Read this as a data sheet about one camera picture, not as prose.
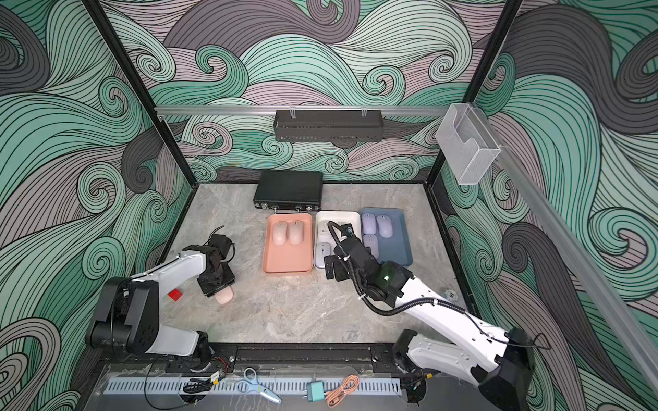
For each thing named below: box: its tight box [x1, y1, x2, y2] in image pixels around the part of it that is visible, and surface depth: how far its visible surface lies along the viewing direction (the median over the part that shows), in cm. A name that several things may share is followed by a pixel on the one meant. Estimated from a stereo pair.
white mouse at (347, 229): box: [340, 223, 355, 237], surface depth 66 cm
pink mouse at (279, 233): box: [272, 220, 288, 246], surface depth 102 cm
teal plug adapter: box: [306, 380, 325, 403], surface depth 68 cm
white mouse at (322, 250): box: [315, 242, 331, 269], surface depth 97 cm
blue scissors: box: [236, 366, 283, 405], surface depth 71 cm
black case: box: [253, 171, 324, 212], surface depth 116 cm
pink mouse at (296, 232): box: [288, 220, 304, 245], surface depth 102 cm
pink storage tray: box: [263, 213, 314, 274], surface depth 100 cm
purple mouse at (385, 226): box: [376, 214, 394, 239], surface depth 103 cm
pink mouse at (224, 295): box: [214, 285, 234, 305], surface depth 86 cm
